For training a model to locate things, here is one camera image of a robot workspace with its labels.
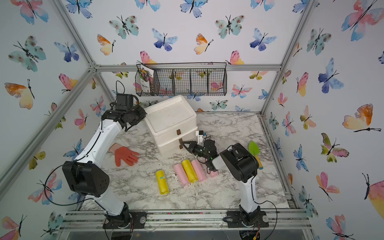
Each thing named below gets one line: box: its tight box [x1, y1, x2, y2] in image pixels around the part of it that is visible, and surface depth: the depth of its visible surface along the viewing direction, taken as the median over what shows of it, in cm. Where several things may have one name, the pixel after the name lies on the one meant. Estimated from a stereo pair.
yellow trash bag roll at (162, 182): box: [156, 170, 169, 195], surface depth 85 cm
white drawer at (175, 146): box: [157, 132, 198, 154], surface depth 90 cm
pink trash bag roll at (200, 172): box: [191, 159, 208, 182], surface depth 89 cm
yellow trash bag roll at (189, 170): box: [182, 159, 198, 183], surface depth 88 cm
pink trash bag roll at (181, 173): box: [174, 163, 190, 187], surface depth 88 cm
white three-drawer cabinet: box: [144, 95, 198, 157], surface depth 89 cm
